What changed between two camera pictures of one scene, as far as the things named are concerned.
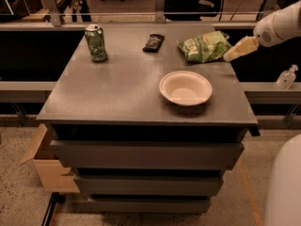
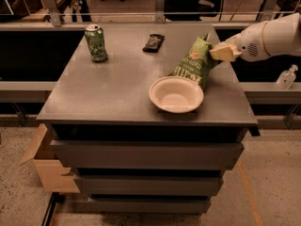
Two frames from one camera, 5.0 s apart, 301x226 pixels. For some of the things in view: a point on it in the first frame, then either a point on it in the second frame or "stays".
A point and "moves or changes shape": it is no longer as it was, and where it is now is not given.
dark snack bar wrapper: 153,42 stays
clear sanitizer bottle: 287,77 stays
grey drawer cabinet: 155,126 stays
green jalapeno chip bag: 205,46 moves or changes shape
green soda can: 95,37 stays
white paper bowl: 185,88 moves or changes shape
